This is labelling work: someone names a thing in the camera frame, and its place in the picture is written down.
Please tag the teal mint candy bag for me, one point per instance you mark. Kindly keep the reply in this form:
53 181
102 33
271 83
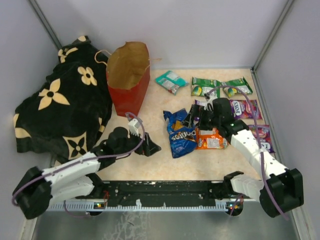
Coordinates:
171 81

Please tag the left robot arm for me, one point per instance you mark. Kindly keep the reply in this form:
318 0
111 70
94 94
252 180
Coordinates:
39 189

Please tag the purple candy bag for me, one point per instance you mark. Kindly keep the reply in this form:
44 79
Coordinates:
200 103
241 109

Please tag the orange candy bag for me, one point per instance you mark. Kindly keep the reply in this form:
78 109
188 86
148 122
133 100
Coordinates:
210 139

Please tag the black floral blanket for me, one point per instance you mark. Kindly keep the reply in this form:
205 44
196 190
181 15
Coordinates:
67 116

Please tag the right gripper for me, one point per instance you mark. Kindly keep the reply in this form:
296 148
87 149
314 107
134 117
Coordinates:
196 111

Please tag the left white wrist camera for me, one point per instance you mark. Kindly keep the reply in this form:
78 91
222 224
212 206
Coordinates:
133 126

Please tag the red paper bag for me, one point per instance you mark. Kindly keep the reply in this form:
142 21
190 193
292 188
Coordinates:
128 73

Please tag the green candy bag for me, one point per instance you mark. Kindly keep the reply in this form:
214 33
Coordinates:
201 86
235 86

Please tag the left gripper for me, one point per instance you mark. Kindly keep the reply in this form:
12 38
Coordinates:
147 146

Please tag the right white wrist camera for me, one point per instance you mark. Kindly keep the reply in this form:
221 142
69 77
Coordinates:
208 103

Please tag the blue Doritos chip bag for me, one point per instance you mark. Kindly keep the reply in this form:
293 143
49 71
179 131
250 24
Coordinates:
182 139

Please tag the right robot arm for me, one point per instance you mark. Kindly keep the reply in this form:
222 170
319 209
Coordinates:
279 188

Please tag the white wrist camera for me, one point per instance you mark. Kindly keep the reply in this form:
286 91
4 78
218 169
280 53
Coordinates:
133 126
208 103

